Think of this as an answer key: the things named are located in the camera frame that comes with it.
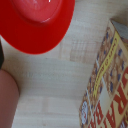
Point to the yellow printed cereal box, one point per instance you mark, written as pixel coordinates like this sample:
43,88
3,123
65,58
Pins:
108,83

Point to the red plastic bowl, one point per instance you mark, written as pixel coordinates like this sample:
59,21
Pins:
36,30

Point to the pink plastic cup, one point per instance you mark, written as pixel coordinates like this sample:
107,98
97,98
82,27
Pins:
7,100

